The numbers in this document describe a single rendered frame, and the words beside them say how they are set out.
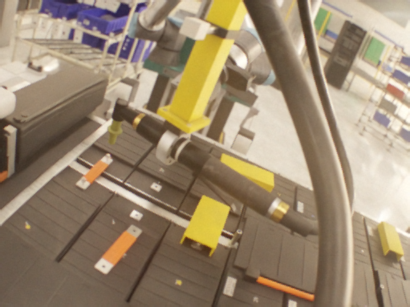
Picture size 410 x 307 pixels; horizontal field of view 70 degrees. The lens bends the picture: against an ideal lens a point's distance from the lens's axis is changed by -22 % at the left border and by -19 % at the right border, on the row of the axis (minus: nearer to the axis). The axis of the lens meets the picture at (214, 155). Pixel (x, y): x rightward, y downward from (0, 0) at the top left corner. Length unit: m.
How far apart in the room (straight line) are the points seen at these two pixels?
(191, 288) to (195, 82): 0.38
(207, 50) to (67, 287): 0.48
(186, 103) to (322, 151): 0.42
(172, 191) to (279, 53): 0.61
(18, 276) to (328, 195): 0.48
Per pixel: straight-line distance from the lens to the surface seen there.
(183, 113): 0.69
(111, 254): 0.65
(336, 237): 0.27
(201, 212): 0.80
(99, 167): 0.86
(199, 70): 0.66
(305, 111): 0.31
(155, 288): 0.63
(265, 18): 0.31
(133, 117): 0.78
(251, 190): 0.68
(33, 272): 0.60
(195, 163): 0.70
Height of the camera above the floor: 1.50
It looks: 28 degrees down
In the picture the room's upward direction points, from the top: 24 degrees clockwise
